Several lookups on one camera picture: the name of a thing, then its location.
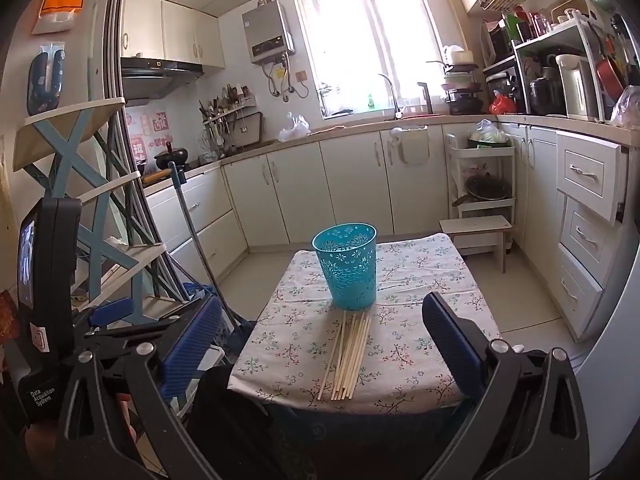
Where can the cream drawer unit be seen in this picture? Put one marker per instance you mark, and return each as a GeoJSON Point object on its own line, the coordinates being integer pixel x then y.
{"type": "Point", "coordinates": [585, 175]}

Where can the red plastic bag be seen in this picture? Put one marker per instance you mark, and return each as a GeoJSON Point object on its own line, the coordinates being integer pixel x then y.
{"type": "Point", "coordinates": [502, 104]}

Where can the floral tablecloth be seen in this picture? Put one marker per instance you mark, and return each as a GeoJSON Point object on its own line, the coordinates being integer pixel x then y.
{"type": "Point", "coordinates": [280, 340]}

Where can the wall utensil rack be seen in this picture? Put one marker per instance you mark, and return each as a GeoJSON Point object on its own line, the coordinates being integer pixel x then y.
{"type": "Point", "coordinates": [220, 115]}

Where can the bundle of bamboo chopsticks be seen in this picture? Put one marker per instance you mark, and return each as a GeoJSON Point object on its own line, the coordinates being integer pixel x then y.
{"type": "Point", "coordinates": [350, 355]}

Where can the teal plastic lattice basket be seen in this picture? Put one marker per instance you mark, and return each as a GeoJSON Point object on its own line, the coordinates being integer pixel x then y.
{"type": "Point", "coordinates": [345, 270]}

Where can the clear plastic bag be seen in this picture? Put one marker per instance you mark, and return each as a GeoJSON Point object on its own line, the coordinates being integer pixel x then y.
{"type": "Point", "coordinates": [627, 107]}

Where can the white plastic bag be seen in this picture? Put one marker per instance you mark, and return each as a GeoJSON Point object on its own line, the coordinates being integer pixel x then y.
{"type": "Point", "coordinates": [295, 127]}

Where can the red hanging pan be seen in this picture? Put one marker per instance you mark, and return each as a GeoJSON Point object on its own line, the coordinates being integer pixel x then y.
{"type": "Point", "coordinates": [611, 77]}

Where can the red patterned wall stickers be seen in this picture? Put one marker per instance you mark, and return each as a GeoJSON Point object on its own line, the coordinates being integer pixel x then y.
{"type": "Point", "coordinates": [150, 135]}

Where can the dark wok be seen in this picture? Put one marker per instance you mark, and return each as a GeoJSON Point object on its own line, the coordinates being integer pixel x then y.
{"type": "Point", "coordinates": [487, 190]}

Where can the cream wall cabinets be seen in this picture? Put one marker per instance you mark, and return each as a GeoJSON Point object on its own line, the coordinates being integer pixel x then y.
{"type": "Point", "coordinates": [175, 30]}

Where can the black angular faucet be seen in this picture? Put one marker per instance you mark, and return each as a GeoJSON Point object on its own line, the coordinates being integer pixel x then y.
{"type": "Point", "coordinates": [427, 97]}

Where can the blue bag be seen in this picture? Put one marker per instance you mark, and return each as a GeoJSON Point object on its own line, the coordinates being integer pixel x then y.
{"type": "Point", "coordinates": [197, 291]}

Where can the kitchen window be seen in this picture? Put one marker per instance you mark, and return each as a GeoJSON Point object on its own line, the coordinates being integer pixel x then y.
{"type": "Point", "coordinates": [370, 35]}

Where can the blue and white folding shelf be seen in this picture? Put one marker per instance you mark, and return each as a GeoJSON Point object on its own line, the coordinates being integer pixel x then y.
{"type": "Point", "coordinates": [70, 160]}

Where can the bag of green vegetables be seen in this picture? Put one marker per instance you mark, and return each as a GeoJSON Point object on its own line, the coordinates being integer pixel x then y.
{"type": "Point", "coordinates": [487, 135]}

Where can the black rice cooker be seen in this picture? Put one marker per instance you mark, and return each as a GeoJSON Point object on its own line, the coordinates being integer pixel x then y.
{"type": "Point", "coordinates": [545, 95]}

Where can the chrome curved faucet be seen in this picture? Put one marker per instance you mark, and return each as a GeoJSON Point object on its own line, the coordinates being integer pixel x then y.
{"type": "Point", "coordinates": [395, 100]}

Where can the black range hood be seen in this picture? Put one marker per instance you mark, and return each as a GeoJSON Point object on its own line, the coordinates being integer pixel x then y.
{"type": "Point", "coordinates": [155, 77]}

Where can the wooden rolling pin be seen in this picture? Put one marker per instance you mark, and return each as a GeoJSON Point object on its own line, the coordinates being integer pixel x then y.
{"type": "Point", "coordinates": [156, 175]}

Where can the cream kitchen base cabinets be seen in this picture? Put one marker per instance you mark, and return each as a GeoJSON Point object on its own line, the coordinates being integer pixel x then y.
{"type": "Point", "coordinates": [300, 190]}

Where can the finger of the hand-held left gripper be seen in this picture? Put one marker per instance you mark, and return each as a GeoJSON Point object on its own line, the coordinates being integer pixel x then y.
{"type": "Point", "coordinates": [110, 311]}

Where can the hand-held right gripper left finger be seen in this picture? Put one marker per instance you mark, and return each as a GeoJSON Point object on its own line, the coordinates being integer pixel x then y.
{"type": "Point", "coordinates": [192, 345]}

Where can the stack of pots and bowls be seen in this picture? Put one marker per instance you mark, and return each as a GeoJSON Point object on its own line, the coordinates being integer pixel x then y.
{"type": "Point", "coordinates": [460, 95]}

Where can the green bottle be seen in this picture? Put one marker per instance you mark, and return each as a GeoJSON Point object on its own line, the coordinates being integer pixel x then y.
{"type": "Point", "coordinates": [370, 102]}

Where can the dark cloth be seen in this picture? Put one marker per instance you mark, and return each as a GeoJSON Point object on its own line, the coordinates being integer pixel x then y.
{"type": "Point", "coordinates": [225, 425]}

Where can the white kitchen trolley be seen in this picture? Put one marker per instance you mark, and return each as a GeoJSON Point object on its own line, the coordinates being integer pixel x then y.
{"type": "Point", "coordinates": [487, 153]}

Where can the wooden step stool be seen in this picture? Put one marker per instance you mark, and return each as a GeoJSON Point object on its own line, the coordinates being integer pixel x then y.
{"type": "Point", "coordinates": [475, 223]}

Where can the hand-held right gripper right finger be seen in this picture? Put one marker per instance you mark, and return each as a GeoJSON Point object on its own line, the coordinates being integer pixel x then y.
{"type": "Point", "coordinates": [452, 345]}

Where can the white thermos pot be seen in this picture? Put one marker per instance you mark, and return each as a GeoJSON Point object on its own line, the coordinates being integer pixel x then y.
{"type": "Point", "coordinates": [575, 85]}

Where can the blue dotted hanging holder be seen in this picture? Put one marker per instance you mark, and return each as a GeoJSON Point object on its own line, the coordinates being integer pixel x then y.
{"type": "Point", "coordinates": [45, 80]}

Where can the black cooking pot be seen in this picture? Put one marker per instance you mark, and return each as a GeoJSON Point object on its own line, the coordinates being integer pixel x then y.
{"type": "Point", "coordinates": [172, 157]}

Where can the grey door frame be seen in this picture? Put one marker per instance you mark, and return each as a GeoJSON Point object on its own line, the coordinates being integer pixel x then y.
{"type": "Point", "coordinates": [112, 35]}

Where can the white shelf rack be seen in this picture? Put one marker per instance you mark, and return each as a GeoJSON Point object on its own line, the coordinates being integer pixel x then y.
{"type": "Point", "coordinates": [550, 36]}

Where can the grey wall water heater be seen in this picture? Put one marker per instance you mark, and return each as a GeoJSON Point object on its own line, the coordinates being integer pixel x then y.
{"type": "Point", "coordinates": [267, 32]}

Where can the grey cutting board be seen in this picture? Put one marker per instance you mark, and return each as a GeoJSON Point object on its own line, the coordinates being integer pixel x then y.
{"type": "Point", "coordinates": [247, 129]}

